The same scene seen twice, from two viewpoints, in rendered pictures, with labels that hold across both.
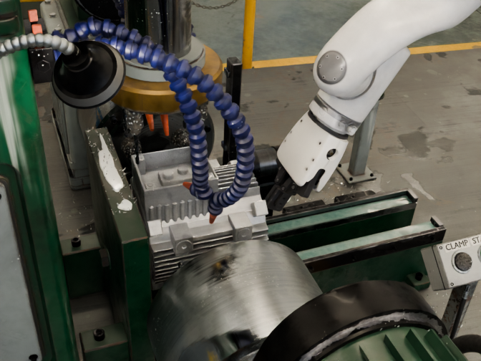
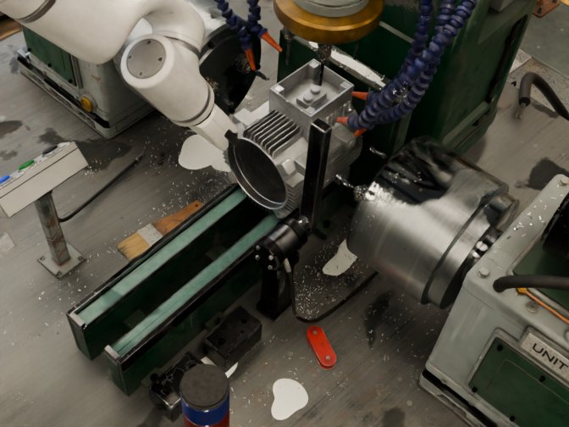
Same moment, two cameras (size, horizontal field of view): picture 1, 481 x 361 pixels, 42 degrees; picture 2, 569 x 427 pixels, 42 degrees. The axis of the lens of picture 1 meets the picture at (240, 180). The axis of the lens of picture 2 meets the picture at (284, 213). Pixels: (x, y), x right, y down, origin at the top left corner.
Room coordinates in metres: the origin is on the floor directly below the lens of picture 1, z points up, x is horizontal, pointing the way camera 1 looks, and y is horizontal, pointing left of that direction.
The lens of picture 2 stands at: (1.69, -0.42, 2.06)
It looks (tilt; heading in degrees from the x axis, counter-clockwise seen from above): 52 degrees down; 150
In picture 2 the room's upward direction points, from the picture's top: 5 degrees clockwise
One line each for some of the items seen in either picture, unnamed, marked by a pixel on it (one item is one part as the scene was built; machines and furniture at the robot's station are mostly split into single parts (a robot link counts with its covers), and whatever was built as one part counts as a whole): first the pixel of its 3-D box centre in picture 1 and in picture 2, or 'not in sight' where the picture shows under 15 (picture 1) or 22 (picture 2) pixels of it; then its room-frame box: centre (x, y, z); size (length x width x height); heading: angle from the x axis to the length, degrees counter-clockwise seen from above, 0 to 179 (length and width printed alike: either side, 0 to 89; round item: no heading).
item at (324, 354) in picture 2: not in sight; (321, 346); (1.15, 0.00, 0.81); 0.09 x 0.03 x 0.02; 179
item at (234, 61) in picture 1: (232, 122); (313, 180); (1.01, 0.02, 1.12); 0.04 x 0.03 x 0.26; 113
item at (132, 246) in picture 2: not in sight; (162, 228); (0.77, -0.18, 0.80); 0.21 x 0.05 x 0.01; 107
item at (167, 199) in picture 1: (174, 184); (310, 101); (0.83, 0.11, 1.11); 0.12 x 0.11 x 0.07; 112
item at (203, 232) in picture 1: (197, 223); (292, 146); (0.84, 0.07, 1.02); 0.20 x 0.19 x 0.19; 112
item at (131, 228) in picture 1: (99, 261); (346, 117); (0.77, 0.23, 0.97); 0.30 x 0.11 x 0.34; 23
